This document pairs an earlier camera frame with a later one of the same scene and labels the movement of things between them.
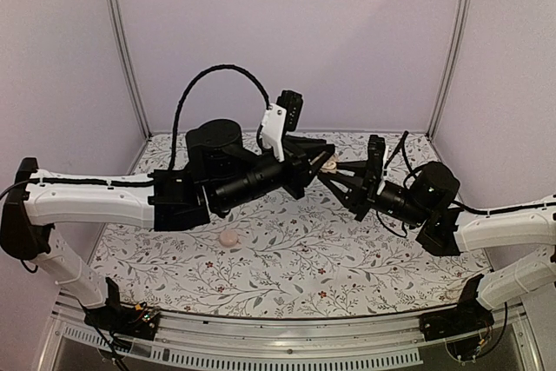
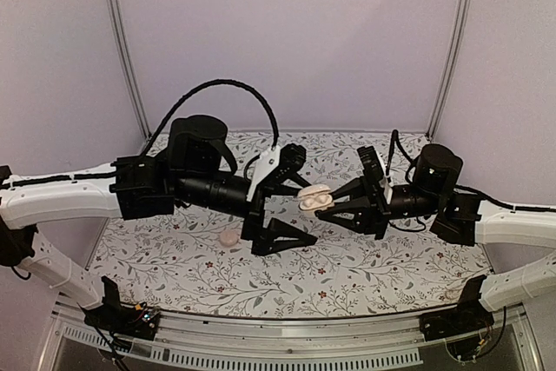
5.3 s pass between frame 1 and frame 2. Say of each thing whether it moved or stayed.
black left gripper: moved
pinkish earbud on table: stayed
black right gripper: moved
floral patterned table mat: stayed
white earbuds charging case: moved
